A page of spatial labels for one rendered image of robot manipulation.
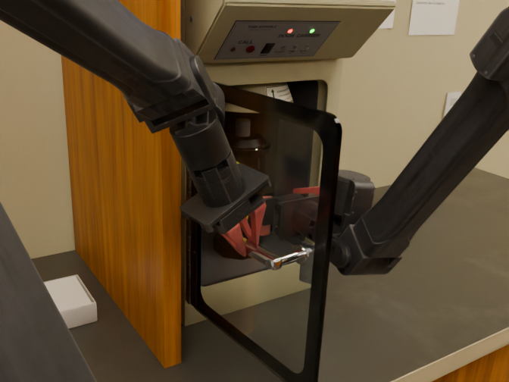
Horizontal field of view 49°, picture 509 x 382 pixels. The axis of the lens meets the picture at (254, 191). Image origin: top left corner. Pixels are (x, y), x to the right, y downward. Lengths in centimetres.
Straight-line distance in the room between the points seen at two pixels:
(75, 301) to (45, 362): 84
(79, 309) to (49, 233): 34
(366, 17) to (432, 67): 99
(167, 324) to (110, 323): 19
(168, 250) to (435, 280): 66
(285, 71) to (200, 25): 21
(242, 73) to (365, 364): 52
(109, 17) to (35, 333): 28
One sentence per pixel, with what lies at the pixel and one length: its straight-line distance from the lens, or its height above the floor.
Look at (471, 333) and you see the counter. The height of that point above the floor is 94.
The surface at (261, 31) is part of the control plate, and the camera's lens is 86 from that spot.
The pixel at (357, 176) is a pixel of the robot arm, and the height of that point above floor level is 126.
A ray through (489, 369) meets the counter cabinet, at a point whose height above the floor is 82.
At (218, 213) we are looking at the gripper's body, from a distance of 67.
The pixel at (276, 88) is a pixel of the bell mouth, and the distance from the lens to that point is 102.
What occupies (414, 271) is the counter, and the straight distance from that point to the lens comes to 132.
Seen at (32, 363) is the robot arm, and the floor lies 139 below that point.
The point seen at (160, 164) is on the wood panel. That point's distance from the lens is 81.
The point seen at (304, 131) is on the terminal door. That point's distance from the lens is 69.
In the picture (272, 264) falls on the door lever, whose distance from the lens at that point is 70.
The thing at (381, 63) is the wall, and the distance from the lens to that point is 176.
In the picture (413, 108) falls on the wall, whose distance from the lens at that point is 190.
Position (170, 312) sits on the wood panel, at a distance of 91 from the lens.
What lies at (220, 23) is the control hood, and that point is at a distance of 81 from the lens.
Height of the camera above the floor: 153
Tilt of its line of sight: 20 degrees down
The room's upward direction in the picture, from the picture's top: 3 degrees clockwise
